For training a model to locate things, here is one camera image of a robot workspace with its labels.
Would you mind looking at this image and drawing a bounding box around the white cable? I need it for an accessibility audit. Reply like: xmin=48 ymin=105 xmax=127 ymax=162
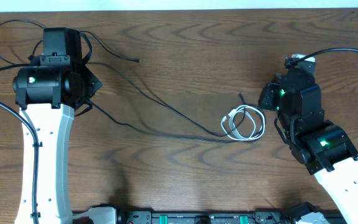
xmin=220 ymin=105 xmax=267 ymax=141

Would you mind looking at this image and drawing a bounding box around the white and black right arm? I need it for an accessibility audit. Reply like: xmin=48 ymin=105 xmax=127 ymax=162
xmin=259 ymin=68 xmax=358 ymax=223

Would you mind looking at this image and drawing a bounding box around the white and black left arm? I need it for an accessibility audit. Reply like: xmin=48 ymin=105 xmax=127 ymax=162
xmin=12 ymin=27 xmax=103 ymax=223

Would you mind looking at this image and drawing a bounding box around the black left camera cable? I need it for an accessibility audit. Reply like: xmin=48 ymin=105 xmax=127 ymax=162
xmin=0 ymin=62 xmax=43 ymax=224

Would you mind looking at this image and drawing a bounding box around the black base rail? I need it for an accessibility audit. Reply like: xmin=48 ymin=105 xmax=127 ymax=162
xmin=73 ymin=202 xmax=347 ymax=224

